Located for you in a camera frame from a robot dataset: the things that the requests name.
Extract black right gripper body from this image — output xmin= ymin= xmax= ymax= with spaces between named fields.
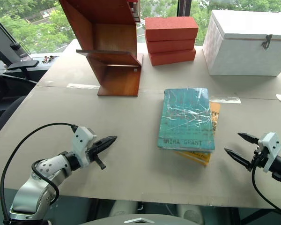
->
xmin=249 ymin=144 xmax=270 ymax=173

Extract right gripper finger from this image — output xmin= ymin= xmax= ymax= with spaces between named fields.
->
xmin=237 ymin=132 xmax=259 ymax=144
xmin=224 ymin=148 xmax=253 ymax=172

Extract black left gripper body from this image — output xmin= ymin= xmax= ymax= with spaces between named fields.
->
xmin=86 ymin=140 xmax=107 ymax=170

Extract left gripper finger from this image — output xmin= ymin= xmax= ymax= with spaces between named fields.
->
xmin=96 ymin=141 xmax=116 ymax=153
xmin=94 ymin=135 xmax=118 ymax=148

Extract yellow paperback book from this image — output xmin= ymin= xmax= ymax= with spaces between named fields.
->
xmin=173 ymin=102 xmax=222 ymax=167

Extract teal paperback book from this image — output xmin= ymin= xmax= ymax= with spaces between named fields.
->
xmin=157 ymin=87 xmax=215 ymax=153

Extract brown wooden bookshelf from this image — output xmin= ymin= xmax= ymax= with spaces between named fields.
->
xmin=58 ymin=0 xmax=144 ymax=97

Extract clear tape strip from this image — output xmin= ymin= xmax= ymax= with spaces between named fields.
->
xmin=66 ymin=82 xmax=102 ymax=90
xmin=209 ymin=95 xmax=242 ymax=105

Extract grey rounded shape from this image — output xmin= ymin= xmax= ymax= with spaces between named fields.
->
xmin=111 ymin=200 xmax=139 ymax=219

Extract grey robot torso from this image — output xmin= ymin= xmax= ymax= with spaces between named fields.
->
xmin=81 ymin=212 xmax=202 ymax=225

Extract white wooden chest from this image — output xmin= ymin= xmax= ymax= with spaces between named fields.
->
xmin=202 ymin=9 xmax=281 ymax=77

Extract metal chest latch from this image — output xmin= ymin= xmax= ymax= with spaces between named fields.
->
xmin=260 ymin=34 xmax=273 ymax=50

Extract black office chair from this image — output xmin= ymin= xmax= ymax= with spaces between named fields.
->
xmin=0 ymin=59 xmax=40 ymax=143

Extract medium red box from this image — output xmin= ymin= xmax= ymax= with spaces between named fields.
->
xmin=148 ymin=47 xmax=197 ymax=67

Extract thin red box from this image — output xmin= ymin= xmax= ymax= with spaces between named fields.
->
xmin=145 ymin=36 xmax=196 ymax=54

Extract black monitor stand joint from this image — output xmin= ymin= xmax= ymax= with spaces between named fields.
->
xmin=9 ymin=41 xmax=30 ymax=62

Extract large red box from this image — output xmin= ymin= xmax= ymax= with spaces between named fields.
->
xmin=144 ymin=16 xmax=200 ymax=41

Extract grey monitor panel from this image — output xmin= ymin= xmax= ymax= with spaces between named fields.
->
xmin=0 ymin=11 xmax=22 ymax=69

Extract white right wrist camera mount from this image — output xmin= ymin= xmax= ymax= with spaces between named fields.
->
xmin=258 ymin=132 xmax=281 ymax=173

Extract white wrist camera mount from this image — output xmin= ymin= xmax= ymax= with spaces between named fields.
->
xmin=258 ymin=132 xmax=281 ymax=173
xmin=71 ymin=126 xmax=97 ymax=168

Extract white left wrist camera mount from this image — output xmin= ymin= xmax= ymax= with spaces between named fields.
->
xmin=71 ymin=126 xmax=97 ymax=168

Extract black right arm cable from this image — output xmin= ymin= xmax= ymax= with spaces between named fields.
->
xmin=251 ymin=150 xmax=281 ymax=218

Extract short black left arm cable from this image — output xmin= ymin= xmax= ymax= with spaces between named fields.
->
xmin=31 ymin=159 xmax=60 ymax=205

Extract dark window frame post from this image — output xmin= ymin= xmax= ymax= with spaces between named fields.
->
xmin=177 ymin=0 xmax=193 ymax=17

